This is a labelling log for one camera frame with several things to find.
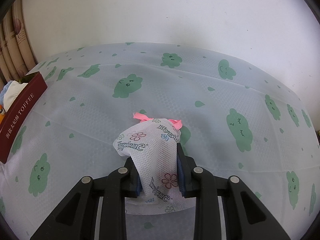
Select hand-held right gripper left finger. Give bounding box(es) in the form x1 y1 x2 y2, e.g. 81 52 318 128
30 156 144 240

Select beige printed curtain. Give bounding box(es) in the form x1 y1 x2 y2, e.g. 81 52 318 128
0 0 39 85

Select white floral-print pouch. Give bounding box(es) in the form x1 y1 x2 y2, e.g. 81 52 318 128
112 112 195 215

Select blue towel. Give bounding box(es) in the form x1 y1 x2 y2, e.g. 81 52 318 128
0 81 14 105

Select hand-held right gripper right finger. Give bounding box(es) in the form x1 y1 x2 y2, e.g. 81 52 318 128
176 142 292 240

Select red tin box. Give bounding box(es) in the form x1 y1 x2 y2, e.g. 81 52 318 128
0 71 48 164

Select white knitted glove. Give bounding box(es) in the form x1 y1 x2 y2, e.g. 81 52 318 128
4 81 28 110

